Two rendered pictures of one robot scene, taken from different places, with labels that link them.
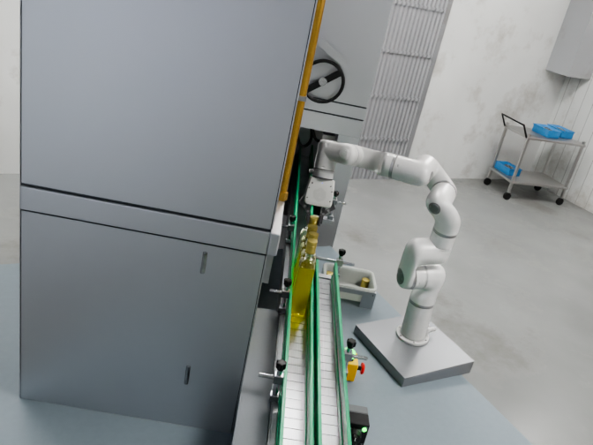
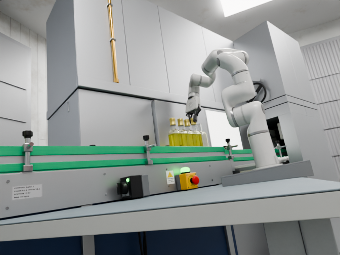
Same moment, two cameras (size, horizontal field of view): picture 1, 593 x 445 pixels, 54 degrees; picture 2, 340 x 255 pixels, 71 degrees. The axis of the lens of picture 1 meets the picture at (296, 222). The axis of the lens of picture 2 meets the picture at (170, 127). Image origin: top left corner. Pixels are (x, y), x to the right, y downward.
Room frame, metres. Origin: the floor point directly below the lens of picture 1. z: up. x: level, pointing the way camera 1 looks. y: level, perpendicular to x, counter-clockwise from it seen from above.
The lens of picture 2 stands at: (0.91, -1.12, 0.78)
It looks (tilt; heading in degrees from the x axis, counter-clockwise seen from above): 14 degrees up; 52
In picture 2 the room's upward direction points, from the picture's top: 8 degrees counter-clockwise
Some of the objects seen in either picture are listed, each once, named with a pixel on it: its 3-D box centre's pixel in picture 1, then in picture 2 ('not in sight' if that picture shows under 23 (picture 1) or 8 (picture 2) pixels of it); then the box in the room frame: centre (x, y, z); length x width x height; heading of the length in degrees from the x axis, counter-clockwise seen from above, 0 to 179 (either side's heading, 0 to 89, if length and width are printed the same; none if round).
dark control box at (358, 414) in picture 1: (352, 425); (134, 187); (1.36, -0.29, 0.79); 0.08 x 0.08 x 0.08; 3
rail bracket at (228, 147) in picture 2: (333, 262); (226, 149); (2.06, -0.18, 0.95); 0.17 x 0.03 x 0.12; 93
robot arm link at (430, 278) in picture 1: (424, 282); (251, 119); (1.89, -0.50, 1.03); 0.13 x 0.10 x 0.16; 110
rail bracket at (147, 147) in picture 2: (354, 359); (150, 149); (1.47, -0.26, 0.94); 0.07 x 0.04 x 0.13; 93
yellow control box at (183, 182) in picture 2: (346, 365); (186, 181); (1.64, -0.27, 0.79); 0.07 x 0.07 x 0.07; 3
